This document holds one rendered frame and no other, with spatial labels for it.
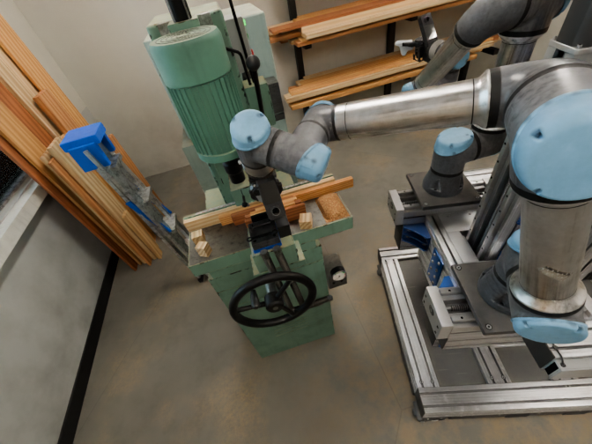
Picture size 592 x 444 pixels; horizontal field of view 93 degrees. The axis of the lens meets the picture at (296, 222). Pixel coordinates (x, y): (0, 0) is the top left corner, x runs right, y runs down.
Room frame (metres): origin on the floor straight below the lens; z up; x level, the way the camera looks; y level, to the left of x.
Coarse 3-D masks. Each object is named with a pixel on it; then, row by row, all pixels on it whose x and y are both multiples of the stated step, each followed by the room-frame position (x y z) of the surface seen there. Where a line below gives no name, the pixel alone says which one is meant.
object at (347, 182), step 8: (328, 184) 0.86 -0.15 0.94; (336, 184) 0.85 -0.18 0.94; (344, 184) 0.85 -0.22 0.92; (352, 184) 0.86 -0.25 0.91; (296, 192) 0.85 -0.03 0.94; (304, 192) 0.84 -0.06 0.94; (312, 192) 0.84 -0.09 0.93; (320, 192) 0.84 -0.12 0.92; (328, 192) 0.85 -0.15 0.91; (304, 200) 0.84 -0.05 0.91; (248, 208) 0.82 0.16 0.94; (224, 216) 0.81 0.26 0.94; (224, 224) 0.81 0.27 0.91
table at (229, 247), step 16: (336, 192) 0.85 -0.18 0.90; (240, 224) 0.79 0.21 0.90; (320, 224) 0.70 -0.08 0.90; (336, 224) 0.69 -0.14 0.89; (352, 224) 0.70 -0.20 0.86; (192, 240) 0.76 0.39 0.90; (208, 240) 0.74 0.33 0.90; (224, 240) 0.72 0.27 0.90; (240, 240) 0.70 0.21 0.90; (304, 240) 0.68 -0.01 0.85; (192, 256) 0.68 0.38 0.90; (224, 256) 0.65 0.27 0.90; (240, 256) 0.66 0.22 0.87; (304, 256) 0.60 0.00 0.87; (192, 272) 0.64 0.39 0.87; (208, 272) 0.64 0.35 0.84; (256, 272) 0.57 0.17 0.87
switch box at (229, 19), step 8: (224, 16) 1.19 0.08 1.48; (232, 16) 1.15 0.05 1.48; (240, 16) 1.11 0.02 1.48; (232, 24) 1.11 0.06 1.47; (240, 24) 1.11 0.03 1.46; (232, 32) 1.11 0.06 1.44; (232, 40) 1.11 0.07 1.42; (240, 48) 1.11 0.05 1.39; (248, 48) 1.11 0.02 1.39; (240, 64) 1.11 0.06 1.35; (240, 72) 1.11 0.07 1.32
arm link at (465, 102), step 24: (504, 72) 0.42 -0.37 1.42; (528, 72) 0.39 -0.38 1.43; (384, 96) 0.52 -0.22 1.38; (408, 96) 0.49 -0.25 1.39; (432, 96) 0.46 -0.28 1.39; (456, 96) 0.44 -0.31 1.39; (480, 96) 0.42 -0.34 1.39; (504, 96) 0.39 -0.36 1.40; (312, 120) 0.55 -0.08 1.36; (336, 120) 0.54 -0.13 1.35; (360, 120) 0.51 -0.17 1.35; (384, 120) 0.49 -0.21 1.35; (408, 120) 0.46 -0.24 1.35; (432, 120) 0.44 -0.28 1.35; (456, 120) 0.43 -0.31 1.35; (480, 120) 0.41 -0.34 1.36
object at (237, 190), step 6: (246, 174) 0.85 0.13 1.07; (246, 180) 0.82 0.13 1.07; (234, 186) 0.80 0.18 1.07; (240, 186) 0.79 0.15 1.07; (246, 186) 0.78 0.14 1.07; (234, 192) 0.77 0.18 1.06; (240, 192) 0.78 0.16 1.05; (246, 192) 0.78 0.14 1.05; (234, 198) 0.77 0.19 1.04; (240, 198) 0.78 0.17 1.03; (246, 198) 0.78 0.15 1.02; (240, 204) 0.78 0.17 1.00
